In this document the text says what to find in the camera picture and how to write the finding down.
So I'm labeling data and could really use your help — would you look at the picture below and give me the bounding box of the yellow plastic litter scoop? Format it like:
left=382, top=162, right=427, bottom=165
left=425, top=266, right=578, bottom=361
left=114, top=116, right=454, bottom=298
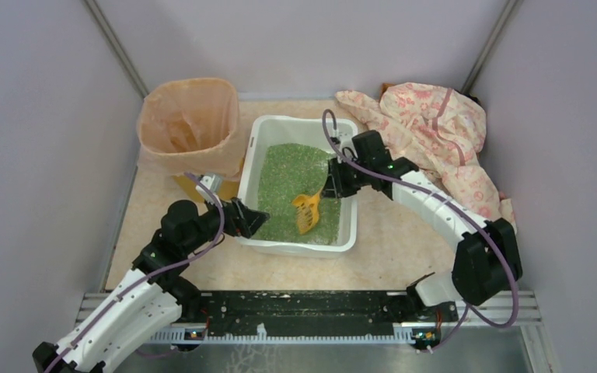
left=292, top=188, right=323, bottom=235

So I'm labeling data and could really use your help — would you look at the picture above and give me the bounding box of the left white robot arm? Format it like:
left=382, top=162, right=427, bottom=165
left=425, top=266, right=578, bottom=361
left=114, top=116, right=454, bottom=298
left=32, top=198, right=271, bottom=372

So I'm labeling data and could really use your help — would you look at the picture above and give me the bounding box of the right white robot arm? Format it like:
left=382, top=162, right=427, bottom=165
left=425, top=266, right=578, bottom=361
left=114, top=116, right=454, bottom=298
left=321, top=131, right=522, bottom=309

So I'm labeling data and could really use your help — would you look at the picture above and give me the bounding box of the green cat litter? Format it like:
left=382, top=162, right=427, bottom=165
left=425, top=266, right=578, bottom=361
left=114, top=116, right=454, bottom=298
left=253, top=144, right=341, bottom=245

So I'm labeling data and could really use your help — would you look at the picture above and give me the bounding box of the white plastic litter box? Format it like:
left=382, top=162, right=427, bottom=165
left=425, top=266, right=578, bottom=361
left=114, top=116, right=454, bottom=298
left=238, top=115, right=358, bottom=258

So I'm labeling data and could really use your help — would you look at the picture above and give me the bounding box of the cream pink cartoon cloth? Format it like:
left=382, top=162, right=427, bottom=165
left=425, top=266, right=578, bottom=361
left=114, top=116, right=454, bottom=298
left=335, top=82, right=516, bottom=225

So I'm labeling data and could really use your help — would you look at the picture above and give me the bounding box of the yellow bin with pink bag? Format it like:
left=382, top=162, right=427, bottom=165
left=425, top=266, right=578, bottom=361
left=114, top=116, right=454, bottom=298
left=136, top=78, right=250, bottom=200

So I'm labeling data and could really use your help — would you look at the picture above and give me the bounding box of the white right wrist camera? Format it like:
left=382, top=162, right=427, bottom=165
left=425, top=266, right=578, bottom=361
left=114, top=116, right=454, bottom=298
left=327, top=131, right=354, bottom=153

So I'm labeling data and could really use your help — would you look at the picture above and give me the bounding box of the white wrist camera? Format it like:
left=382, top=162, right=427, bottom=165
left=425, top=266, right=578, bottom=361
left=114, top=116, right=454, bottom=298
left=327, top=131, right=354, bottom=153
left=195, top=173, right=223, bottom=205

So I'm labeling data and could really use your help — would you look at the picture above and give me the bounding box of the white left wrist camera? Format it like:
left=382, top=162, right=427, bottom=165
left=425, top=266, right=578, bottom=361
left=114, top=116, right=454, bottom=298
left=195, top=173, right=223, bottom=205

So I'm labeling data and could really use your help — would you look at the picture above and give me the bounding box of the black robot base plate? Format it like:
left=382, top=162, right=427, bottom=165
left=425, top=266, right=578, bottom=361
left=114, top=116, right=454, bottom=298
left=178, top=291, right=459, bottom=337

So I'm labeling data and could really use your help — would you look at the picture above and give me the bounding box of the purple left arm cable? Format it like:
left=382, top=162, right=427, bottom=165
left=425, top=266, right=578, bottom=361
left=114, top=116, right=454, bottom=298
left=43, top=172, right=226, bottom=373

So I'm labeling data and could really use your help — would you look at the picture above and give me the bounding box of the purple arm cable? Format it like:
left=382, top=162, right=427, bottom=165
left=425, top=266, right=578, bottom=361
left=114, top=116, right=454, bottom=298
left=43, top=172, right=226, bottom=373
left=321, top=109, right=521, bottom=354

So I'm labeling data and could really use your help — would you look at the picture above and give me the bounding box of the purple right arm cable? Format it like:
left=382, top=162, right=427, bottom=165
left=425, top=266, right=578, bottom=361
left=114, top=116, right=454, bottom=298
left=321, top=109, right=521, bottom=354

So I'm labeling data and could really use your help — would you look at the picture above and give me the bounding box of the aluminium frame rail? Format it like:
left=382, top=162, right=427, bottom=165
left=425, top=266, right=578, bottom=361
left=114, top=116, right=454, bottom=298
left=74, top=291, right=543, bottom=347

